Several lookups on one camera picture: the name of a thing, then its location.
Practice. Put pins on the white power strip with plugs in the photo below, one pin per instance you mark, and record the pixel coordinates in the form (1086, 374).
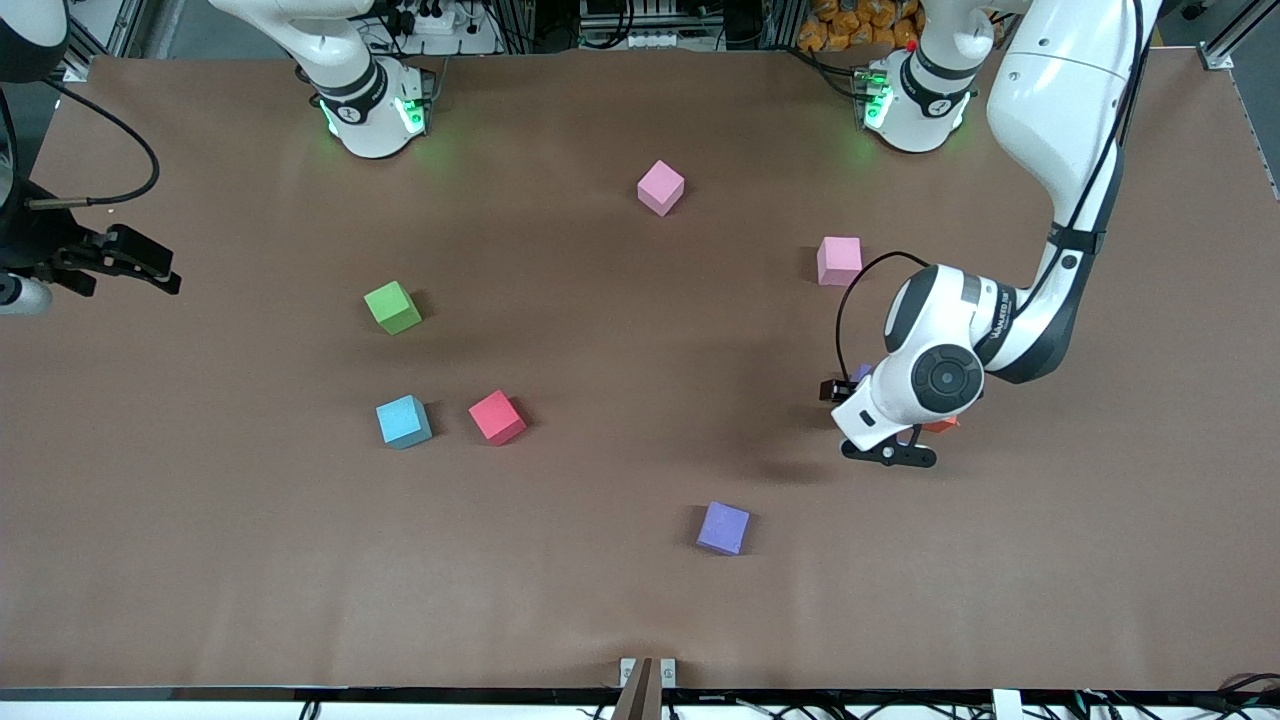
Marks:
(435, 20)

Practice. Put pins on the brown table cover sheet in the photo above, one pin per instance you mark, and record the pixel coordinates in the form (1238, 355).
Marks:
(600, 600)

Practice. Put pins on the brown strip with white brackets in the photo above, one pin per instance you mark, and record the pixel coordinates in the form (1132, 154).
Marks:
(645, 690)

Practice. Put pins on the aluminium frame profile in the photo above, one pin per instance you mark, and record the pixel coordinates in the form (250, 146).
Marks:
(105, 35)
(1235, 35)

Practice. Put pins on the white tag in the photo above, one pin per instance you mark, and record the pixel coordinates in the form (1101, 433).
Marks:
(1007, 705)

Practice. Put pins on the orange foam cube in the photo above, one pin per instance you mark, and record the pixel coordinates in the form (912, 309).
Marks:
(940, 425)

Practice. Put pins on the light blue foam cube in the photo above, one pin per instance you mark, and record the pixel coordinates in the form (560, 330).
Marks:
(403, 421)

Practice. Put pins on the purple foam cube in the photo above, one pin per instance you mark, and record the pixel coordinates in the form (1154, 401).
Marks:
(723, 527)
(861, 373)

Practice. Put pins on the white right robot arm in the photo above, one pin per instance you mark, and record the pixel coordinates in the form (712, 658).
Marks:
(350, 70)

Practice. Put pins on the red foam cube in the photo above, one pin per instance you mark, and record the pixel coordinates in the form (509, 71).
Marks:
(497, 417)

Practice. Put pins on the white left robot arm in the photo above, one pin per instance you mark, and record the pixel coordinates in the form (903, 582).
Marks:
(1050, 90)

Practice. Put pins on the orange snack bags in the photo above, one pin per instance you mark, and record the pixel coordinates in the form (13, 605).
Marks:
(850, 25)

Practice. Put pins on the pink foam cube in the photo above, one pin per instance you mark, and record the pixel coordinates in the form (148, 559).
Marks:
(839, 261)
(660, 187)

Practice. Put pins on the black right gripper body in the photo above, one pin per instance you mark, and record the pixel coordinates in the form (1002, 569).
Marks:
(35, 243)

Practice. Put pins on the long white power strip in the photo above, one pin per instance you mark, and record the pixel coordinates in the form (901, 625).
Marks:
(630, 40)

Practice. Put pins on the green foam cube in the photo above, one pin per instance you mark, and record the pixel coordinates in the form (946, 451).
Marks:
(393, 307)

